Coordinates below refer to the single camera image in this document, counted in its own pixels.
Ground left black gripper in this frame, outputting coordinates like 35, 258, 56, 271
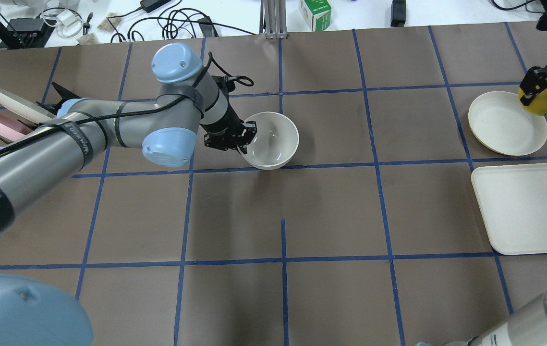
200, 108, 257, 155

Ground yellow lemon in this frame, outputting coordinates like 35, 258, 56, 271
518, 86, 547, 116

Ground white ceramic bowl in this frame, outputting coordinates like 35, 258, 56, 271
240, 111, 300, 170

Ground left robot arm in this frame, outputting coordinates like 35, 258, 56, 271
0, 42, 257, 346

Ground cream round plate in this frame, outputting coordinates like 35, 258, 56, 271
467, 91, 547, 156

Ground white rectangular tray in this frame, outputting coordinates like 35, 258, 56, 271
471, 163, 547, 255

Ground green white carton box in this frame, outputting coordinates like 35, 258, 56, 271
298, 0, 332, 32

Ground black power adapter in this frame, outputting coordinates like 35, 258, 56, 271
390, 0, 407, 27

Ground black dish rack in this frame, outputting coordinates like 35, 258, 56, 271
15, 82, 81, 130

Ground cream plate in rack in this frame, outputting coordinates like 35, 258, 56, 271
0, 88, 57, 124

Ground aluminium frame post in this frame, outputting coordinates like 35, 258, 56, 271
259, 0, 288, 39

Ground black tangled cables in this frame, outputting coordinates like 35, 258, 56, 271
108, 0, 257, 43

